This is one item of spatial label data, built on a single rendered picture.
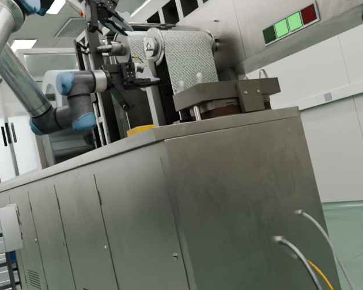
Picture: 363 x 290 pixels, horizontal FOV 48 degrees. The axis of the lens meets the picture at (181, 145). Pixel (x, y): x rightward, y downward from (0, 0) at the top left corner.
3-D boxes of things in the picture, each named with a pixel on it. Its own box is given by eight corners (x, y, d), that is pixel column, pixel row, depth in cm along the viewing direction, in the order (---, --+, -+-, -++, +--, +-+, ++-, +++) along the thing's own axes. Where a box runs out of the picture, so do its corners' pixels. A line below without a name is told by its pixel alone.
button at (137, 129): (127, 138, 130) (126, 130, 130) (146, 135, 134) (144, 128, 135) (138, 134, 125) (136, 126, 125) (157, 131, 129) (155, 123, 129)
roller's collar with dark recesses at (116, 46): (108, 58, 178) (105, 44, 178) (120, 57, 181) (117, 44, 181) (114, 53, 172) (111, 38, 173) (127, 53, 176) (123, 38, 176)
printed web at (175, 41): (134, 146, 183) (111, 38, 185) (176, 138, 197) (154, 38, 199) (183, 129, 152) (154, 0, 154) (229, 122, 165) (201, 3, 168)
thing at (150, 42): (145, 34, 157) (155, 41, 152) (150, 34, 158) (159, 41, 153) (142, 52, 161) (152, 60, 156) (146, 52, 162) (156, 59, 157)
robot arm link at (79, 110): (73, 134, 135) (66, 103, 136) (102, 126, 132) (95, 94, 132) (59, 134, 128) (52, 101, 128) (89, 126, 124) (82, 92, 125)
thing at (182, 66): (175, 100, 152) (164, 53, 153) (220, 95, 166) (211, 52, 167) (176, 99, 152) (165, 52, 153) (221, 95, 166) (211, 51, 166)
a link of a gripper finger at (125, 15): (140, 18, 148) (118, 3, 146) (134, 29, 146) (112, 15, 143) (137, 22, 151) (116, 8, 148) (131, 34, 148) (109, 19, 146)
